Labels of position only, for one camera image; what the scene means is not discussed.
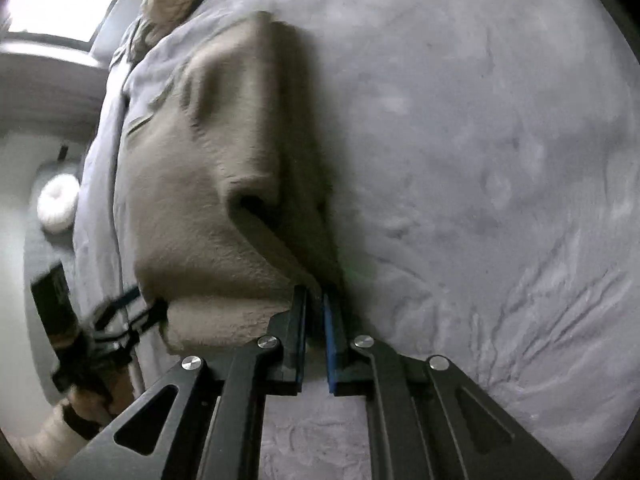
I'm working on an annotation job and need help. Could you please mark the white round fluffy cushion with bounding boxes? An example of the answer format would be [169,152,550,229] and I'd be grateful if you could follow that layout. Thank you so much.
[37,174,82,234]

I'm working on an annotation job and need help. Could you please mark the grey bed blanket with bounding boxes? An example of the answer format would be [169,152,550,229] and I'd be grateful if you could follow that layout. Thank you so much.
[72,0,636,480]

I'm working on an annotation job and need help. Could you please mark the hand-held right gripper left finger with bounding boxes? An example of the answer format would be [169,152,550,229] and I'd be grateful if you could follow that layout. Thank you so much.
[55,285,308,480]

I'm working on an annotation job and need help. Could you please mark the person's left forearm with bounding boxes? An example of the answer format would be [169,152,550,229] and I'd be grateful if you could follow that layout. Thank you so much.
[9,402,103,480]

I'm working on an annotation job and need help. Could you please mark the window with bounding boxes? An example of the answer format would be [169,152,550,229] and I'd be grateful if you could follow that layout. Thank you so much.
[7,0,148,45]

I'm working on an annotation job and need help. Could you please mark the person's left hand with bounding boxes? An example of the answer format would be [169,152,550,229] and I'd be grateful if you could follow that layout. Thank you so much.
[67,360,135,428]

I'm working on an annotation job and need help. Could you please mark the beige garment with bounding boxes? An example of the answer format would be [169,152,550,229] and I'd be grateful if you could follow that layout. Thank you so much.
[119,10,346,356]

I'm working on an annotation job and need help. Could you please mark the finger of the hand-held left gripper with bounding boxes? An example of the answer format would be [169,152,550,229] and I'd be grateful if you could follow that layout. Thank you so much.
[92,286,143,332]
[95,299,169,357]

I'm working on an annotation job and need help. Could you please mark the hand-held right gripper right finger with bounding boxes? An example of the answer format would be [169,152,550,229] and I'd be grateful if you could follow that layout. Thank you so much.
[322,292,573,480]

